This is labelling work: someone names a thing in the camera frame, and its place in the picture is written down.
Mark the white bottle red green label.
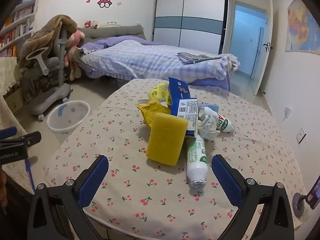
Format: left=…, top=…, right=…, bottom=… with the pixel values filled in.
left=199, top=107, right=235, bottom=132

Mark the brown blanket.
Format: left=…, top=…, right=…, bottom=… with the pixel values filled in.
left=19, top=14, right=78, bottom=68

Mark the beige lace cloth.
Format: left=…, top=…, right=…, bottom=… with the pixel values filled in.
left=0, top=56, right=24, bottom=97

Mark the blue strip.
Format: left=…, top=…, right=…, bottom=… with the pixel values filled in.
left=24, top=159, right=36, bottom=195

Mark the white grey wardrobe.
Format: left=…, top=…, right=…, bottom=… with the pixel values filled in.
left=152, top=0, right=229, bottom=55

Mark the folded striped cloth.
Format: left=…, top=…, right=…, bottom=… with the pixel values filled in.
left=177, top=52, right=222, bottom=64

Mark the yellow sponge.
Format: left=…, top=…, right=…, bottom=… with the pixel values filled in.
left=147, top=112, right=189, bottom=166

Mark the white bed headboard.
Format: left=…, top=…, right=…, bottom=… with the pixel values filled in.
left=96, top=21, right=124, bottom=28

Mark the yellow paper cup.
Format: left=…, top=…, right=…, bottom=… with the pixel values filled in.
left=147, top=83, right=172, bottom=104

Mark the cherry print tablecloth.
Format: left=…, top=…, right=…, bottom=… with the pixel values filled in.
left=41, top=78, right=309, bottom=240

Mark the pink plush toy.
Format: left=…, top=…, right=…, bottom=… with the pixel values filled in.
left=64, top=30, right=85, bottom=81

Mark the white door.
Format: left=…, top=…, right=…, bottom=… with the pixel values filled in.
left=251, top=0, right=274, bottom=95

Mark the yellow snack packet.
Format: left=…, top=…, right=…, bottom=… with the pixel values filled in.
left=136, top=97, right=172, bottom=128

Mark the grey headboard cushion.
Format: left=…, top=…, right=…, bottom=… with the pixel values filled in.
left=77, top=24, right=147, bottom=46

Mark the blue biscuit box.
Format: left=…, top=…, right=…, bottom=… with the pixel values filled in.
left=168, top=77, right=192, bottom=104

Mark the phone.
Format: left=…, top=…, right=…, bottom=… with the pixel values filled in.
left=306, top=177, right=320, bottom=209

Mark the light blue wrapper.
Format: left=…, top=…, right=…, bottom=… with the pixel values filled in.
left=197, top=103, right=219, bottom=113

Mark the bookshelf with books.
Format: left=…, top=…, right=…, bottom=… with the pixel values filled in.
left=0, top=0, right=38, bottom=58

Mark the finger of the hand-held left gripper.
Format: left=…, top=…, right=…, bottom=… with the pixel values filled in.
left=0, top=127, right=17, bottom=138
left=0, top=132, right=42, bottom=148

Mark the white wall switch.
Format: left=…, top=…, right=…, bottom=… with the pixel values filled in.
left=296, top=127, right=307, bottom=144

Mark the grey swivel chair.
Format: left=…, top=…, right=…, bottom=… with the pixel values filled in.
left=19, top=26, right=73, bottom=122

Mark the wall map poster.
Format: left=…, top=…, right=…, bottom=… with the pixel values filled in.
left=286, top=0, right=314, bottom=53

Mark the bed with checked blanket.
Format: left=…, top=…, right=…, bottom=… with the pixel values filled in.
left=74, top=35, right=240, bottom=92

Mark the grey phone stand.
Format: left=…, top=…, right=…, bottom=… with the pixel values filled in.
left=293, top=192, right=307, bottom=212

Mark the beige floral cloth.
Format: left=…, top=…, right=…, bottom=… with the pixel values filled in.
left=0, top=95, right=34, bottom=193

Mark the white plastic bin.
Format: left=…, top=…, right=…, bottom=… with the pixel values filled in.
left=47, top=100, right=91, bottom=135

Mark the person's left hand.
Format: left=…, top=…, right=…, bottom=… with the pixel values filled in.
left=0, top=174, right=7, bottom=208

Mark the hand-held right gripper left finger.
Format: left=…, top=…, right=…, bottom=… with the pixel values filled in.
left=27, top=155, right=109, bottom=240

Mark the blue white carton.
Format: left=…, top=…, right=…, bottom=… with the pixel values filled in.
left=170, top=99, right=198, bottom=138

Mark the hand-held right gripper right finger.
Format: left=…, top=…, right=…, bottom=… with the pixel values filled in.
left=211, top=154, right=295, bottom=240

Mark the white paper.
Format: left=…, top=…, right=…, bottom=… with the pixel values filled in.
left=197, top=115, right=220, bottom=140

